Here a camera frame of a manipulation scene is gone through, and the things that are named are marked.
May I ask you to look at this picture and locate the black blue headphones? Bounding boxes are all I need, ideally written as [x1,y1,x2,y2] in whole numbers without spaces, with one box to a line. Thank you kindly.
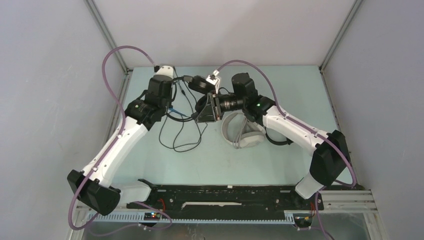
[166,75,215,123]

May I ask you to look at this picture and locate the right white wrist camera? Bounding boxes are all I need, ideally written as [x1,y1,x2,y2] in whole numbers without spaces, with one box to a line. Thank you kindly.
[206,69,221,94]

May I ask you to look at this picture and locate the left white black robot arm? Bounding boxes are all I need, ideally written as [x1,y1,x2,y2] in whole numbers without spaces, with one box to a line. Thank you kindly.
[67,74,173,216]

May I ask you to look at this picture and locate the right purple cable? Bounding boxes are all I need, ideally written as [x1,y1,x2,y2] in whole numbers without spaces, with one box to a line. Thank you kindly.
[215,59,358,240]

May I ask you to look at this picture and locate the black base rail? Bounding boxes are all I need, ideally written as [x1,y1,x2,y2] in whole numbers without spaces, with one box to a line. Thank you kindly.
[146,185,324,221]

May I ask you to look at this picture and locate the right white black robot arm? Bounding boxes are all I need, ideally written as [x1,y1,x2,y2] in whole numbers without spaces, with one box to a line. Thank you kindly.
[188,73,351,209]

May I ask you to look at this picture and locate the white headphones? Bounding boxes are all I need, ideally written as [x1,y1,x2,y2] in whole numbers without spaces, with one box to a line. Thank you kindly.
[221,112,266,149]

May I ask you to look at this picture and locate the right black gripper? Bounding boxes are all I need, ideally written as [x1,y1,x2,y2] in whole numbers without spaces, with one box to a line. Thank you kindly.
[195,90,246,124]

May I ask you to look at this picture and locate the purple cable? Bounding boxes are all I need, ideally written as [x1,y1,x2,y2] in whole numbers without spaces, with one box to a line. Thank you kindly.
[67,45,173,238]
[215,59,358,240]

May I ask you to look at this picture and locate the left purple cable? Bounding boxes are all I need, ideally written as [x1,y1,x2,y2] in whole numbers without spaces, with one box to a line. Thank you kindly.
[67,45,173,238]

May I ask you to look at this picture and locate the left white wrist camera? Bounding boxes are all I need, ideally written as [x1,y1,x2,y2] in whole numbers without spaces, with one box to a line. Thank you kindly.
[154,65,175,79]

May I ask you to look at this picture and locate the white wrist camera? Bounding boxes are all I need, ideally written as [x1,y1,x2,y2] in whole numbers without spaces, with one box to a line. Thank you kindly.
[154,65,175,79]
[206,69,221,94]

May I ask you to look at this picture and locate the black blue headphone cable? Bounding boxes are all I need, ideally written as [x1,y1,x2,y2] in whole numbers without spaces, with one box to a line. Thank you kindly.
[158,67,210,153]

